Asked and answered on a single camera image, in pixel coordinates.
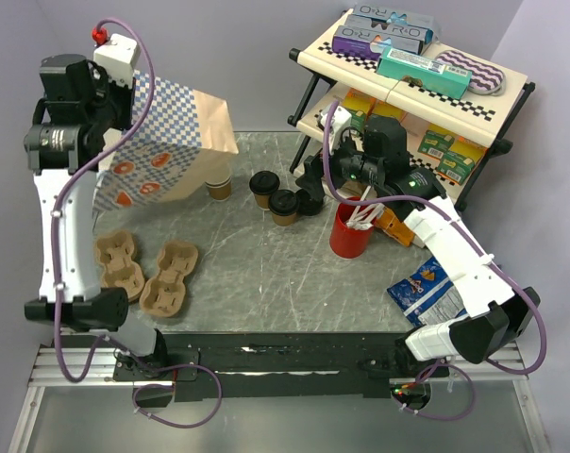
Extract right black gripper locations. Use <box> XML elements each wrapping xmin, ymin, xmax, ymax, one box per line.
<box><xmin>295</xmin><ymin>126</ymin><xmax>383</xmax><ymax>201</ymax></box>

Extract black cup lid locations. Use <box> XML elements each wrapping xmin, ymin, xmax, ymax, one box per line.
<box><xmin>249</xmin><ymin>170</ymin><xmax>280</xmax><ymax>196</ymax></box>
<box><xmin>268</xmin><ymin>189</ymin><xmax>299</xmax><ymax>216</ymax></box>

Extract brown paper cup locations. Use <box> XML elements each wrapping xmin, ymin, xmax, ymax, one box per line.
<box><xmin>271</xmin><ymin>211</ymin><xmax>297</xmax><ymax>227</ymax></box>
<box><xmin>254</xmin><ymin>193</ymin><xmax>272</xmax><ymax>210</ymax></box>

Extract paper takeout bag blue handles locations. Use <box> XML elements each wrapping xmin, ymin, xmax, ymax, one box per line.
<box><xmin>93</xmin><ymin>77</ymin><xmax>238</xmax><ymax>211</ymax></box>

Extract cardboard cup carrier tray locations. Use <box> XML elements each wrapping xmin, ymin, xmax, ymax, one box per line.
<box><xmin>139</xmin><ymin>240</ymin><xmax>199</xmax><ymax>318</ymax></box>

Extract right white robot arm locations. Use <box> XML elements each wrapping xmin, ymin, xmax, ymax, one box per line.
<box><xmin>296</xmin><ymin>104</ymin><xmax>547</xmax><ymax>376</ymax></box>

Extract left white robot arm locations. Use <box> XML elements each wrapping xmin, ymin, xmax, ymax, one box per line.
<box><xmin>24</xmin><ymin>54</ymin><xmax>170</xmax><ymax>383</ymax></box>

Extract stack of black cup lids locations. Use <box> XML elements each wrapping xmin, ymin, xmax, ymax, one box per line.
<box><xmin>295</xmin><ymin>189</ymin><xmax>324</xmax><ymax>217</ymax></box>

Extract red cup with stirrers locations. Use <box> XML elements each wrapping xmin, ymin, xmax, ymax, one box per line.
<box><xmin>329</xmin><ymin>203</ymin><xmax>374</xmax><ymax>259</ymax></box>

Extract green yellow box far left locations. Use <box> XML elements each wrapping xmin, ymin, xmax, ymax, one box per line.
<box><xmin>342</xmin><ymin>89</ymin><xmax>376</xmax><ymax>132</ymax></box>

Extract green yellow box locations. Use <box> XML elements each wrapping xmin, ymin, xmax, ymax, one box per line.
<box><xmin>342</xmin><ymin>89</ymin><xmax>376</xmax><ymax>132</ymax></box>
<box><xmin>437</xmin><ymin>140</ymin><xmax>486</xmax><ymax>185</ymax></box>
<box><xmin>372</xmin><ymin>100</ymin><xmax>407</xmax><ymax>122</ymax></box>
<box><xmin>417</xmin><ymin>124</ymin><xmax>458</xmax><ymax>161</ymax></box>

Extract stack of brown paper cups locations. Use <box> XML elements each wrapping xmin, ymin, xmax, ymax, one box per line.
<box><xmin>205</xmin><ymin>176</ymin><xmax>232</xmax><ymax>201</ymax></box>

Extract purple R&O box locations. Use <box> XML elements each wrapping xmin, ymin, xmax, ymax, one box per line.
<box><xmin>331</xmin><ymin>25</ymin><xmax>389</xmax><ymax>60</ymax></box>

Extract green yellow box far right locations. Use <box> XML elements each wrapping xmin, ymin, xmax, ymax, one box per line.
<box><xmin>437</xmin><ymin>140</ymin><xmax>486</xmax><ymax>185</ymax></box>

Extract two tier checkered shelf rack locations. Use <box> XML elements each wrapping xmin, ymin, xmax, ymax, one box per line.
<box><xmin>288</xmin><ymin>10</ymin><xmax>535</xmax><ymax>211</ymax></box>

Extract blue snack bag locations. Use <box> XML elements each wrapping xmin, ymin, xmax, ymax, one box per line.
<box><xmin>387</xmin><ymin>257</ymin><xmax>466</xmax><ymax>327</ymax></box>

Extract teal long box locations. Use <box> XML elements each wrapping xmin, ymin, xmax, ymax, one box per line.
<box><xmin>377</xmin><ymin>46</ymin><xmax>472</xmax><ymax>99</ymax></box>

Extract dark grey R&O box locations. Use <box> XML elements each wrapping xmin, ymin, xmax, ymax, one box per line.
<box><xmin>344</xmin><ymin>15</ymin><xmax>442</xmax><ymax>55</ymax></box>

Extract grey R&O box top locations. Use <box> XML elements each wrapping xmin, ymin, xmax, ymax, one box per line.
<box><xmin>352</xmin><ymin>3</ymin><xmax>440</xmax><ymax>30</ymax></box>

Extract purple wavy pouch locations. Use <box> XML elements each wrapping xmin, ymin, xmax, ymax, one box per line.
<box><xmin>435</xmin><ymin>50</ymin><xmax>506</xmax><ymax>95</ymax></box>

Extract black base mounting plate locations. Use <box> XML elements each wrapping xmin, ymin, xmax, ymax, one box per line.
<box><xmin>113</xmin><ymin>332</ymin><xmax>429</xmax><ymax>402</ymax></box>

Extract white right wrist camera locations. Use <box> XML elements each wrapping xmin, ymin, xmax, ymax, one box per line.
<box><xmin>316</xmin><ymin>105</ymin><xmax>352</xmax><ymax>139</ymax></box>

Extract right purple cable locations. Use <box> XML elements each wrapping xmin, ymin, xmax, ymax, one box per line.
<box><xmin>323</xmin><ymin>99</ymin><xmax>549</xmax><ymax>421</ymax></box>

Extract aluminium rail frame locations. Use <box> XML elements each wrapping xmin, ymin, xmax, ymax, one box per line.
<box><xmin>8</xmin><ymin>282</ymin><xmax>550</xmax><ymax>453</ymax></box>

